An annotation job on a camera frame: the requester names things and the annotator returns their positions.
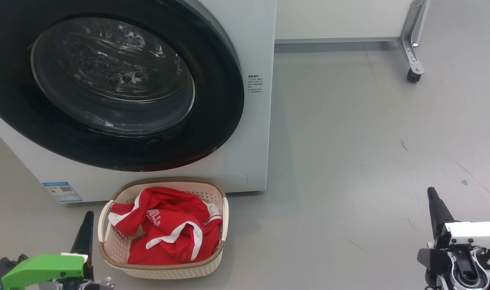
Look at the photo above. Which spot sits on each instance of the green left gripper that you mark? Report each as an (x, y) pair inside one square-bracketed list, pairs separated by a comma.
[(43, 268)]

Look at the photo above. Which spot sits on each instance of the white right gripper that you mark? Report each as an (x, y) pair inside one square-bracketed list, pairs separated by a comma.
[(478, 233)]

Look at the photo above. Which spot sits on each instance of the red jersey wide white band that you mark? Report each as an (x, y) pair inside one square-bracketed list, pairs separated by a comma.
[(176, 249)]

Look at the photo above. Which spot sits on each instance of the washing machine glass door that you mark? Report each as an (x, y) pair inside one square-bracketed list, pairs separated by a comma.
[(216, 121)]

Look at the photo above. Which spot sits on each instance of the cream perforated basket brown rim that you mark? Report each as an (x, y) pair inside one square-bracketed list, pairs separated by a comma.
[(168, 273)]

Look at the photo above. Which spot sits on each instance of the white front-load washing machine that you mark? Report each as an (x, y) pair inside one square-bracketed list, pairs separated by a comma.
[(253, 153)]

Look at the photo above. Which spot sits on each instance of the blue energy label sticker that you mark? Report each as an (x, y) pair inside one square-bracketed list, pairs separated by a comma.
[(63, 192)]

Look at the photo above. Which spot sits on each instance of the black caster wheel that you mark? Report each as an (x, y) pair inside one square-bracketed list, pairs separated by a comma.
[(414, 76)]

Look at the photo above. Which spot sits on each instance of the grey metal cabinet leg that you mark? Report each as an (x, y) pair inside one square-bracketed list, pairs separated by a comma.
[(410, 48)]

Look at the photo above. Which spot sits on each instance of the small printed warning label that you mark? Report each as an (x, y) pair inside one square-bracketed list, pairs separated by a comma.
[(255, 83)]

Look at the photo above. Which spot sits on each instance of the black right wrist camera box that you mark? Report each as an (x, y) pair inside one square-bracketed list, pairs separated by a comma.
[(432, 259)]

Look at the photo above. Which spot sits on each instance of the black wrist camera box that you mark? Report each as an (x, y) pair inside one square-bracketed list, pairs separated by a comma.
[(432, 259), (3, 266)]

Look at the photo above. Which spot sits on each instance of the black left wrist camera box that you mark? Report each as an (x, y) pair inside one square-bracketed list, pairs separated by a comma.
[(3, 266)]

